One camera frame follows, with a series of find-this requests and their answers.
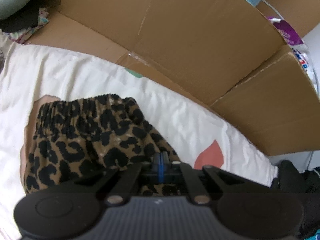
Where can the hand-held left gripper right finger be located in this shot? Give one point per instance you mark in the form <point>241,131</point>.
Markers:
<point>163,165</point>

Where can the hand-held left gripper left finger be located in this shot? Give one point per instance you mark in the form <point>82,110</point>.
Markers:
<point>156,165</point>

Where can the leopard print pants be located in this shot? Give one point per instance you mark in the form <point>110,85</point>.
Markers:
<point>82,135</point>

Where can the folded black clothes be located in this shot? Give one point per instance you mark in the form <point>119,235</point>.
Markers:
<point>292,177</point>

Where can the brown cardboard sheet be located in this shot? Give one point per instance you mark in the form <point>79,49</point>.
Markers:
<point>187,42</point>

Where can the cream printed bed sheet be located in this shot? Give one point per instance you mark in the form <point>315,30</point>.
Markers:
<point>62,75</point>

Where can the purple packet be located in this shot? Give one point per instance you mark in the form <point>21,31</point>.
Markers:
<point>285,28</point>

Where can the floral patterned garment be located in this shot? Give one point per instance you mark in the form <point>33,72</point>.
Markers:
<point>42,17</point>

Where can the black garment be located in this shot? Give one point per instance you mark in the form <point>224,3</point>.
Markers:
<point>22,22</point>

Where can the brown wooden door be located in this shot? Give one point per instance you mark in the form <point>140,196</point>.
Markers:
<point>295,5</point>

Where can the grey neck pillow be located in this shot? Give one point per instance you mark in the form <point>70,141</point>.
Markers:
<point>15,2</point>

